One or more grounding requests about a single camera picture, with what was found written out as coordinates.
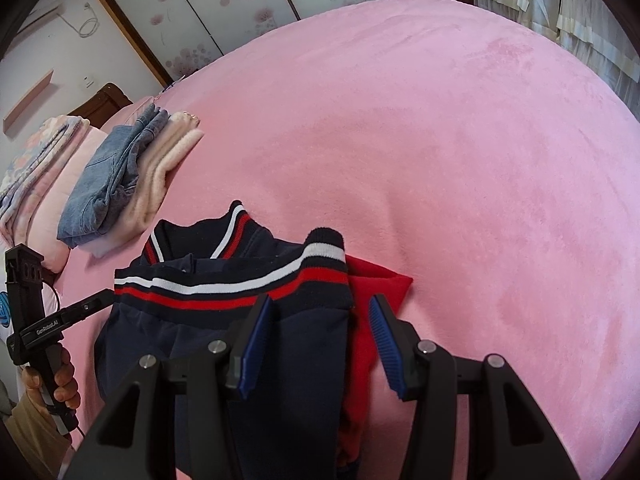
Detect floral glass door wardrobe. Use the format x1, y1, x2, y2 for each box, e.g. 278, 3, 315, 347
85, 0, 406, 89

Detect dark wooden headboard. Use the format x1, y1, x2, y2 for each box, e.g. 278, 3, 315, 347
67, 82, 135, 119

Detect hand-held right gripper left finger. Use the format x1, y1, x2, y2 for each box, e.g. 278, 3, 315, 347
62, 292, 275, 480

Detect person's left forearm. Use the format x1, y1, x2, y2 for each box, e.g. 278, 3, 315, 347
2, 391, 77, 480

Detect folded cream fleece garment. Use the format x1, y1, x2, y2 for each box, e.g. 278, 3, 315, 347
122, 112, 205, 235

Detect white wall cable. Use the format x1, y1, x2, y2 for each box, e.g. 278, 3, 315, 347
59, 2, 102, 39

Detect pink wall shelf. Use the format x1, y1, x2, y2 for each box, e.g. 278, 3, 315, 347
2, 70, 55, 134

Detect navy and red varsity jacket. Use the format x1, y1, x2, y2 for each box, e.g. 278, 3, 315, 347
94, 200, 414, 480

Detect folded floral quilt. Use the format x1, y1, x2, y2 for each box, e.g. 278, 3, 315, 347
0, 115, 91, 221

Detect folded pink cartoon quilt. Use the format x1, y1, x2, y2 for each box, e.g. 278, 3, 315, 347
0, 127, 108, 273

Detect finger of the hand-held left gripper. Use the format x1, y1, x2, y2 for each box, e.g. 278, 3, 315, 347
62, 288, 117, 322

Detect person's left hand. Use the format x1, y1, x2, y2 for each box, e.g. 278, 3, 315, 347
21, 347, 82, 413

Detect white cartoon print pillow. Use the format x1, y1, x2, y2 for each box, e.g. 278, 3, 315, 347
0, 267, 63, 343

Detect white air conditioner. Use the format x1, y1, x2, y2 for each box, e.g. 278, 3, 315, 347
12, 2, 67, 37

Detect folded white garment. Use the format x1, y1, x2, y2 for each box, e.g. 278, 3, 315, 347
80, 230, 132, 259

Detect pink fleece bed blanket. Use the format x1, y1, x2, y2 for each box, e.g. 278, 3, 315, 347
52, 0, 640, 480

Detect folded blue jeans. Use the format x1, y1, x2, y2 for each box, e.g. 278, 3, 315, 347
56, 105, 173, 250

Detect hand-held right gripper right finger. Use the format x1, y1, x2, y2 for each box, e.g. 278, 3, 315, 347
369, 294, 573, 480

